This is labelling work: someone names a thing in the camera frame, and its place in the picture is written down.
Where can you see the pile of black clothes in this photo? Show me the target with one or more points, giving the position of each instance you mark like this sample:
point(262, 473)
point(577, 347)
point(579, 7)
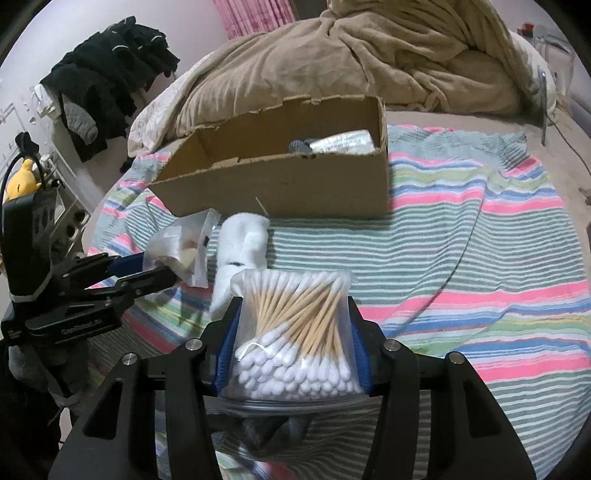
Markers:
point(111, 74)

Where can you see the white rolled towel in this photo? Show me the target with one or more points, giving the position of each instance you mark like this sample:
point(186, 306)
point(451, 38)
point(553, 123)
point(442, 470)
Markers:
point(242, 240)

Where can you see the striped blanket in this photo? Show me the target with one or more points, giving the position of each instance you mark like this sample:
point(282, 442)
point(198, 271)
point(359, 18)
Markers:
point(461, 258)

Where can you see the pink curtain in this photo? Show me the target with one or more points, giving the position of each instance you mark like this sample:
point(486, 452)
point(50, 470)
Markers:
point(258, 16)

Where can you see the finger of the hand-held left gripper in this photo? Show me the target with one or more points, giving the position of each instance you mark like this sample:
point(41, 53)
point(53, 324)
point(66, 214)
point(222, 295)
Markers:
point(129, 266)
point(152, 279)

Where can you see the grey cloth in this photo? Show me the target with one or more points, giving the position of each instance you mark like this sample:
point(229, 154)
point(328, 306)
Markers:
point(81, 122)

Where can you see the small clear plastic bag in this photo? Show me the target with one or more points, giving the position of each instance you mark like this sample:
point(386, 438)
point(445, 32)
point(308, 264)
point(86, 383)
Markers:
point(184, 244)

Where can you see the yellow plush toy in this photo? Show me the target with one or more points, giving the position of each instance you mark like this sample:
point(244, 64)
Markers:
point(23, 182)

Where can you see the dark round object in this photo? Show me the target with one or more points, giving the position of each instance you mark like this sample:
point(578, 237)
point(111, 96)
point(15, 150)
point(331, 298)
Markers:
point(300, 147)

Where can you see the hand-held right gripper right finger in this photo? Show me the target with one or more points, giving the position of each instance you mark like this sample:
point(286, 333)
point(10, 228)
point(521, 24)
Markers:
point(358, 344)

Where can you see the cardboard box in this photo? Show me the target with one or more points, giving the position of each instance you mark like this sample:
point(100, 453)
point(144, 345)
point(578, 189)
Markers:
point(281, 184)

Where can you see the beige fleece blanket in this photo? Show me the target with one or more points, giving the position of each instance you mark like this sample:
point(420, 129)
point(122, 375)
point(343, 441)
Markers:
point(369, 55)

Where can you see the white quilt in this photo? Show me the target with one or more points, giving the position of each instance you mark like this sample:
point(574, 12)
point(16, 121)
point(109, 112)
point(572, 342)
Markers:
point(152, 115)

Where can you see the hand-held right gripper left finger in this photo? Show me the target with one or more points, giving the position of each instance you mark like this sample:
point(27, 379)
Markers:
point(228, 344)

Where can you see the bag of cotton swabs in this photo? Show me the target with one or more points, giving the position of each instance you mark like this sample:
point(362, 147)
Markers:
point(295, 341)

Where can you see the silver tube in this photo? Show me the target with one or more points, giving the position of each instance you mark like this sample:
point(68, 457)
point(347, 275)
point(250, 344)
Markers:
point(344, 141)

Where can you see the white metal rack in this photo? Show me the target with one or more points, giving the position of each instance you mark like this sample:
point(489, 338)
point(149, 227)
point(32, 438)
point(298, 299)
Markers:
point(67, 217)

